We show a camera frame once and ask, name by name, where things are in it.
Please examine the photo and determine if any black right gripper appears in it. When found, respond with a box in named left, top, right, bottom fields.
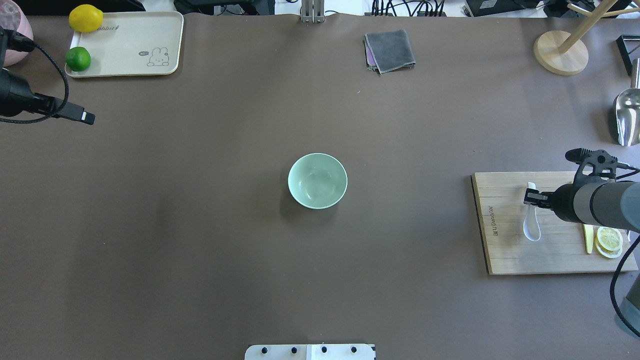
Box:
left=523, top=148, right=631, bottom=223

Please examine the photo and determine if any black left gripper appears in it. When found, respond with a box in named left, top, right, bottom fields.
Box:
left=0, top=28, right=96, bottom=125

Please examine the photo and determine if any white ceramic spoon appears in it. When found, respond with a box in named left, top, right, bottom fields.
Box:
left=522, top=203, right=541, bottom=242

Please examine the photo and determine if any mint green bowl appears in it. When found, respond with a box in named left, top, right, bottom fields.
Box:
left=286, top=153, right=349, bottom=210

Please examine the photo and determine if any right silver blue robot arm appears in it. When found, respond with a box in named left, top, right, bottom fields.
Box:
left=522, top=148, right=640, bottom=242

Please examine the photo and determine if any pink bowl with ice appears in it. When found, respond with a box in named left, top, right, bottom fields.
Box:
left=0, top=0, right=34, bottom=68

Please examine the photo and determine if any green lime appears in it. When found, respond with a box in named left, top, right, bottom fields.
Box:
left=65, top=47, right=92, bottom=72

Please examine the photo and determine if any yellow plastic knife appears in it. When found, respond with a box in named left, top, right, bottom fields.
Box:
left=583, top=224, right=595, bottom=255

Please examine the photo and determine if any wooden cutting board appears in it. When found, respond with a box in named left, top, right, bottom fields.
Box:
left=471, top=171, right=619, bottom=275

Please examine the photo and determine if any lemon slice lower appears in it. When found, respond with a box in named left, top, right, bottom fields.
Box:
left=595, top=227, right=624, bottom=259

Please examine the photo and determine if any cream rabbit tray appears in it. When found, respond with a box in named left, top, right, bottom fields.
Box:
left=65, top=11, right=185, bottom=78

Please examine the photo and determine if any yellow lemon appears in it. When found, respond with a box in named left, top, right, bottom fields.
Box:
left=68, top=4, right=105, bottom=34

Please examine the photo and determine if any metal scoop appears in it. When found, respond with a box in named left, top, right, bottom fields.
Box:
left=614, top=58, right=640, bottom=147

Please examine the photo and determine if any wooden mug tree stand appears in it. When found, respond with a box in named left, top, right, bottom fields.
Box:
left=533, top=0, right=640, bottom=76

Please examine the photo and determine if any grey folded cloth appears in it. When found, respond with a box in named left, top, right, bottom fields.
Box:
left=363, top=29, right=416, bottom=75

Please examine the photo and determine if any aluminium frame post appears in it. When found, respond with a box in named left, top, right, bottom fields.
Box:
left=300, top=0, right=326, bottom=24

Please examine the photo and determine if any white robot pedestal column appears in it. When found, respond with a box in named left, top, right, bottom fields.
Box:
left=244, top=342, right=377, bottom=360

